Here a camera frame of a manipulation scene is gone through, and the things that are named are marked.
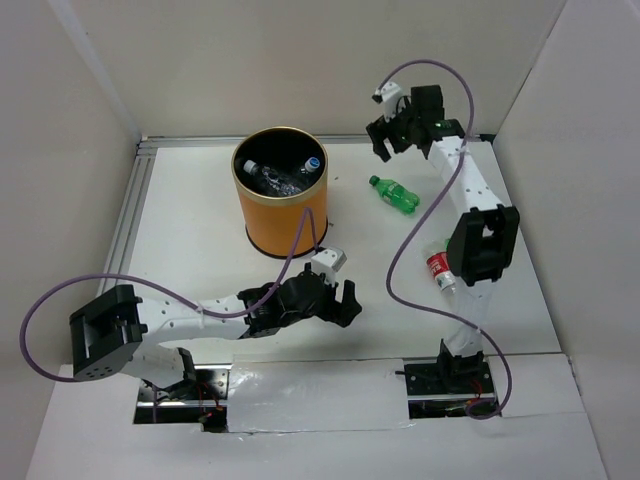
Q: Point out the small green soda bottle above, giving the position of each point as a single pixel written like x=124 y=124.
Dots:
x=396 y=195

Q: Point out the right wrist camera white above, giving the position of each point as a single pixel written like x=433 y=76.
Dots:
x=392 y=99

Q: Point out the shiny white tape sheet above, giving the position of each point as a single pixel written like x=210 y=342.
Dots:
x=324 y=396

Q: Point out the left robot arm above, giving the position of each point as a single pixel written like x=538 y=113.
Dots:
x=121 y=332

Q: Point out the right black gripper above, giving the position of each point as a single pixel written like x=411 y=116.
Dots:
x=378 y=131

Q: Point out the orange cylindrical bin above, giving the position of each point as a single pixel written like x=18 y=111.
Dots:
x=280 y=226

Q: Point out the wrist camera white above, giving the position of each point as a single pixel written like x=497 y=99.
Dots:
x=328 y=262
x=392 y=99

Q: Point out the clear bottle front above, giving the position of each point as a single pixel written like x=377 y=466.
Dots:
x=309 y=169

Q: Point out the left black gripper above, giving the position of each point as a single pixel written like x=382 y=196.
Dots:
x=342 y=314

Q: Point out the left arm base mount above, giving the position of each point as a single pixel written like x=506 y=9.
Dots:
x=200 y=399

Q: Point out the clear bottle white cap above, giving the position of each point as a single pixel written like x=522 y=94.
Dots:
x=270 y=182

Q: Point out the red label red cap bottle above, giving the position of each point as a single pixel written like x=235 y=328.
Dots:
x=438 y=265

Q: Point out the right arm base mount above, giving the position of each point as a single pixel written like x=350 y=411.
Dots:
x=449 y=386

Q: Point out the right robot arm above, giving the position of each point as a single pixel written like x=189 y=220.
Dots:
x=482 y=244

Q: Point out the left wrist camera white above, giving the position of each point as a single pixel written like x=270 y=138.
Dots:
x=328 y=262

